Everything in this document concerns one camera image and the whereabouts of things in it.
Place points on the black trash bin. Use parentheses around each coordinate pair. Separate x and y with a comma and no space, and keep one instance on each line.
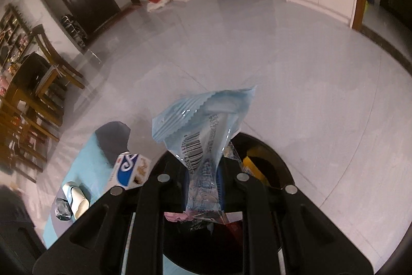
(276,165)

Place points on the pink plastic wrapper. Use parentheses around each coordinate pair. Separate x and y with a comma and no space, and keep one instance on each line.
(177,216)

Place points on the white paper cup blue stripe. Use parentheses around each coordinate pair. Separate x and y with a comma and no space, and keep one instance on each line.
(77,197)

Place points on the light blue printed mat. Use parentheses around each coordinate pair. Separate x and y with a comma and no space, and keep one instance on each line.
(93,165)

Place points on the blue and white carton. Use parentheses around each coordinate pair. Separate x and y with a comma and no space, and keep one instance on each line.
(128,170)

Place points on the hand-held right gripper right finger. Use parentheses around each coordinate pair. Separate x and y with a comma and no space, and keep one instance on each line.
(230,186)

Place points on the metal rack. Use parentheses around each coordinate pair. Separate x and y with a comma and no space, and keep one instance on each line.
(74,30)

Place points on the cluttered wall shelf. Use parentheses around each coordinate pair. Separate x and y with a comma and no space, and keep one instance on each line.
(14,36)

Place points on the black bag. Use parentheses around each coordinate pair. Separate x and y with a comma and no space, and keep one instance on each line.
(33,70)

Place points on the crumpled clear wrapper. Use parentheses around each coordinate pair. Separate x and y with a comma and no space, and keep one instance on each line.
(62,209)

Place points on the clear blue plastic wrapper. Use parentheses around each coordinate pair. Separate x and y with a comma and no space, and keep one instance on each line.
(199,114)

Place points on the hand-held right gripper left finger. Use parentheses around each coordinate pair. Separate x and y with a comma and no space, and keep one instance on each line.
(175,173)

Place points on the yellow packet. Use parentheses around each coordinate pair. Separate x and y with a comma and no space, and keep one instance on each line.
(254,167)

